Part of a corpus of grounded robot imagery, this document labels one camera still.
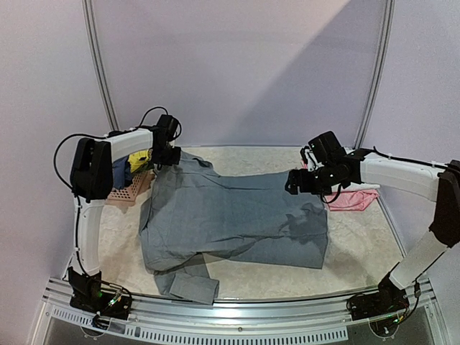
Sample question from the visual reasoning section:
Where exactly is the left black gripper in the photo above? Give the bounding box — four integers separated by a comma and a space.
151, 143, 181, 165

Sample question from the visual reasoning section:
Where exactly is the grey blue button shirt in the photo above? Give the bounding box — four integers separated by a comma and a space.
139, 152, 328, 305

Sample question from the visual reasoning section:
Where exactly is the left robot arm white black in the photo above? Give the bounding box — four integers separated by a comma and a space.
70, 124, 181, 277

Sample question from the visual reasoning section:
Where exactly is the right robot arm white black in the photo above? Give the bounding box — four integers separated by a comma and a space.
285, 132, 459, 313

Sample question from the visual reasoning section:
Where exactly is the pink plastic laundry basket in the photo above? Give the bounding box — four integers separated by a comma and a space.
106, 170, 155, 207

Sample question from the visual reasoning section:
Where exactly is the yellow garment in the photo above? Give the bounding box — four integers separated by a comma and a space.
128, 150, 150, 174

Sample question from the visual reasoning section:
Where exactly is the white folded shirt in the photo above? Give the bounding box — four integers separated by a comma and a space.
349, 183, 380, 190

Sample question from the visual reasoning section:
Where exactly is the pink folded garment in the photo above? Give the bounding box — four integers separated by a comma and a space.
326, 190, 380, 211

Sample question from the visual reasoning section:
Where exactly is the navy blue garment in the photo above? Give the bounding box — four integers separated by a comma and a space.
112, 157, 132, 190

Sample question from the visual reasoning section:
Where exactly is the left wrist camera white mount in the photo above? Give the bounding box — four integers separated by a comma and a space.
157, 114, 182, 142

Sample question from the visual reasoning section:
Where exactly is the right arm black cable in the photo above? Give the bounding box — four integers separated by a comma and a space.
319, 145, 450, 197

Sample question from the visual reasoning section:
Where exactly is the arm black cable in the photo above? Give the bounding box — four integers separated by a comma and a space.
319, 145, 450, 197
52, 106, 183, 197

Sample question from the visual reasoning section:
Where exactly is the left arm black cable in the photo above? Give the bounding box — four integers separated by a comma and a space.
52, 106, 183, 197

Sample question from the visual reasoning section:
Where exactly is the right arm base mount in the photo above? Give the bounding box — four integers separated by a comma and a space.
346, 274, 412, 324

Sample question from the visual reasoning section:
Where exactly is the aluminium front rail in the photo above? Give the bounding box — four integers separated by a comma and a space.
32, 279, 449, 344

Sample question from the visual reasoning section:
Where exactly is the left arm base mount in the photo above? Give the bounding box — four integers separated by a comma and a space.
68, 267, 133, 320

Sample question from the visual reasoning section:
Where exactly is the left aluminium corner post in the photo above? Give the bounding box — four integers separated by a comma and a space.
82, 0, 119, 131

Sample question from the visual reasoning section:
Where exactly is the aluminium corner post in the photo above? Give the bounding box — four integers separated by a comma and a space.
353, 0, 395, 149
82, 0, 119, 131

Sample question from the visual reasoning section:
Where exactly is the right aluminium corner post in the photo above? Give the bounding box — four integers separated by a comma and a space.
353, 0, 395, 149

